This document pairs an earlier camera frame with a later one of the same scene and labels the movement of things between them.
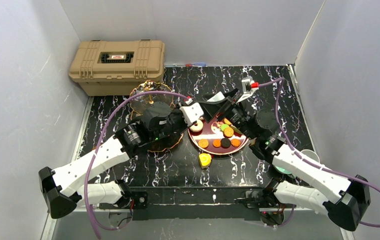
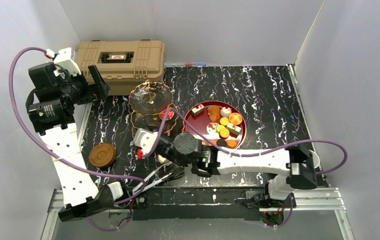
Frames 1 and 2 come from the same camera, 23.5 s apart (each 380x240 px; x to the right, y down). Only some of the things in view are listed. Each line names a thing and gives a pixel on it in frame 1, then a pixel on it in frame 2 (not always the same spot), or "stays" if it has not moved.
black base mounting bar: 193,203 stays
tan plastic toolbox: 114,68 stays
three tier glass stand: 138,103 stays
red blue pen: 195,64 stays
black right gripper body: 227,108 -> 165,148
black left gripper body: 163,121 -> 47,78
